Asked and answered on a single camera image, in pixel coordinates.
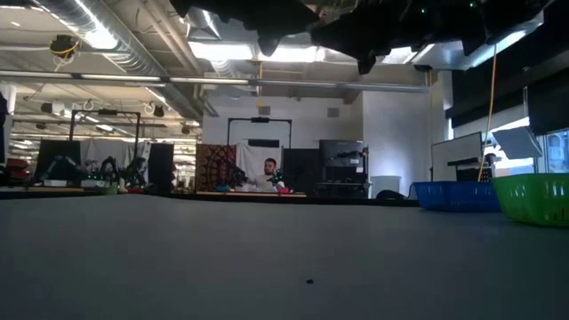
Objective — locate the red toy chili pepper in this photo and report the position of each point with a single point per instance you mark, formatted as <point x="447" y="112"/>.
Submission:
<point x="134" y="191"/>

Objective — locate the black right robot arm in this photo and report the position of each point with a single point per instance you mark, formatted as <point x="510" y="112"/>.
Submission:
<point x="498" y="22"/>

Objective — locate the black background robot arm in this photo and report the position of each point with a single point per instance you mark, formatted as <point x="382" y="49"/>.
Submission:
<point x="109" y="166"/>
<point x="235" y="175"/>

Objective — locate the ceiling light panel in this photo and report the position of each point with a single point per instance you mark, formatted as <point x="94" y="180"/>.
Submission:
<point x="222" y="51"/>

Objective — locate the long horizontal pipe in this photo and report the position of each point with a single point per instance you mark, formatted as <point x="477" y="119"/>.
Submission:
<point x="355" y="85"/>

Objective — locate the black shelving rack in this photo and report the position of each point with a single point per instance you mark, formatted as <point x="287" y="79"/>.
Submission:
<point x="342" y="149"/>

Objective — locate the white sheet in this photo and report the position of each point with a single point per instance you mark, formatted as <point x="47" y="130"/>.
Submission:
<point x="246" y="153"/>

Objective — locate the whiteboard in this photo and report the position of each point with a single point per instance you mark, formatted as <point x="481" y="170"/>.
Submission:
<point x="455" y="151"/>

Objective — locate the patterned tapestry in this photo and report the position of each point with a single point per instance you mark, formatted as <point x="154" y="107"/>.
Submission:
<point x="215" y="166"/>

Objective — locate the person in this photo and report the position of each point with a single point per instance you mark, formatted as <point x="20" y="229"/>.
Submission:
<point x="266" y="171"/>

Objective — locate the white bin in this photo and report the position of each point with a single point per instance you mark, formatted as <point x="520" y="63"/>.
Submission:
<point x="386" y="186"/>

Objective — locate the black backdrop panel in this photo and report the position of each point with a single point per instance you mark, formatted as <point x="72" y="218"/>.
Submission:
<point x="302" y="169"/>
<point x="161" y="169"/>
<point x="58" y="149"/>

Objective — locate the tilted white panel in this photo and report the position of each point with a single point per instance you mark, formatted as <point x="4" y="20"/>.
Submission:
<point x="518" y="142"/>

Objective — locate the black hanging panel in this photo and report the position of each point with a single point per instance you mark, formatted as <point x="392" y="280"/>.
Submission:
<point x="549" y="106"/>

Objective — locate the blue plastic basket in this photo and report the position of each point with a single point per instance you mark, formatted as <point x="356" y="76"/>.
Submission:
<point x="453" y="197"/>

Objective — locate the black yellow ceiling reel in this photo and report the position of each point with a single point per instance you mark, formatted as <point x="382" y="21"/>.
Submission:
<point x="62" y="46"/>

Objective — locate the green plastic basket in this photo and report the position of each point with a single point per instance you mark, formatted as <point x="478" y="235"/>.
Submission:
<point x="533" y="200"/>

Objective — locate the white box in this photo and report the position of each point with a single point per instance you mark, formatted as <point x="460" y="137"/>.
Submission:
<point x="54" y="183"/>
<point x="92" y="183"/>

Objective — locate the grey table mat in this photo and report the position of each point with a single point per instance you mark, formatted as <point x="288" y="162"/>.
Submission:
<point x="222" y="266"/>

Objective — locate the red crate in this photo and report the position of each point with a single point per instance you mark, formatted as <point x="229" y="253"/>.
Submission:
<point x="18" y="168"/>

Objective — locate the black rig frame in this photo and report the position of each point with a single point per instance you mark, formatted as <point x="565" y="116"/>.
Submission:
<point x="260" y="119"/>
<point x="108" y="112"/>

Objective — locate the silver ventilation duct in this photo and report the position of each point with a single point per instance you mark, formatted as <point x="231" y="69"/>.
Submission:
<point x="133" y="60"/>

